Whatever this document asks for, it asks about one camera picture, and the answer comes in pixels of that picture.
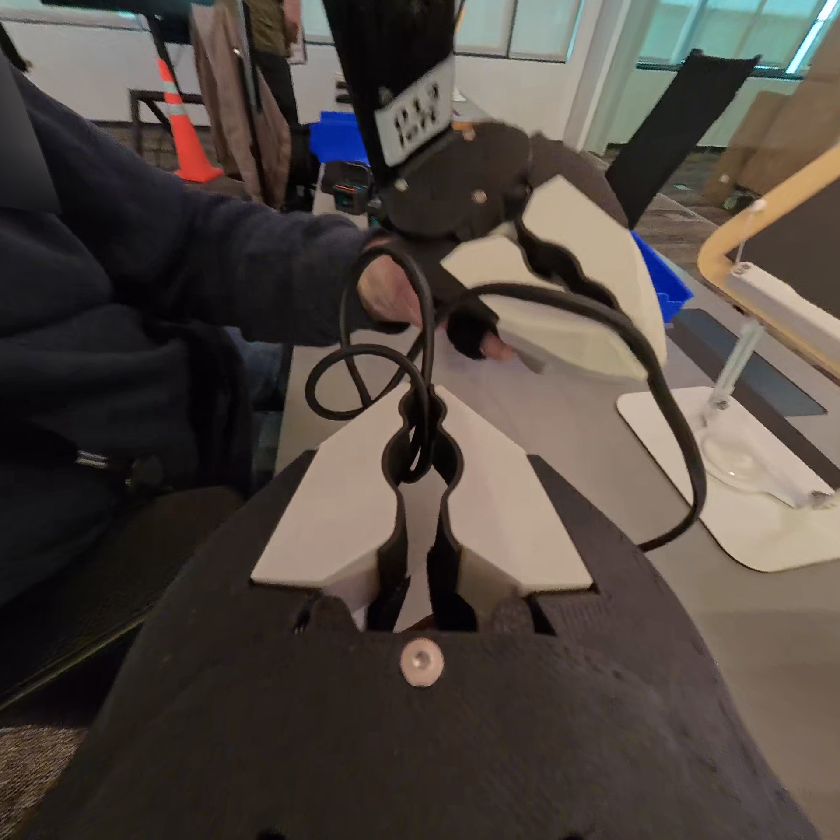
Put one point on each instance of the brown padded seat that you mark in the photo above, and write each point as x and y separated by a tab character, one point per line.
243	105

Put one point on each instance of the person's left hand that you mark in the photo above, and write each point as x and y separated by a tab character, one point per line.
394	289

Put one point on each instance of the small blue bin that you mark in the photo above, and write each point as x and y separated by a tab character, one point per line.
339	138

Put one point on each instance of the black mesh chair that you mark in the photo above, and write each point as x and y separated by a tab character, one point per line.
105	591

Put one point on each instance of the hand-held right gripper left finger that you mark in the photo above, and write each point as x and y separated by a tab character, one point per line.
328	525

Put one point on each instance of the cardboard panel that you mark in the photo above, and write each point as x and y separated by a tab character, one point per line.
755	145

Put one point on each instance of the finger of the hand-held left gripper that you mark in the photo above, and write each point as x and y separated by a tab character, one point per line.
604	250
565	335

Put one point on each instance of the white stand base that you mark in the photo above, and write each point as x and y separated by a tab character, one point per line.
748	525

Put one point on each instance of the black electronic device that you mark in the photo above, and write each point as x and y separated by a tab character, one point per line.
348	190

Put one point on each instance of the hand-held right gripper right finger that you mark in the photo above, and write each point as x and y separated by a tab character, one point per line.
519	525

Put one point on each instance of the large blue bin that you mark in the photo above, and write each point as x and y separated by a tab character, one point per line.
667	282

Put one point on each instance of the person's left forearm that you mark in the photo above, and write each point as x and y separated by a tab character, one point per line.
197	250

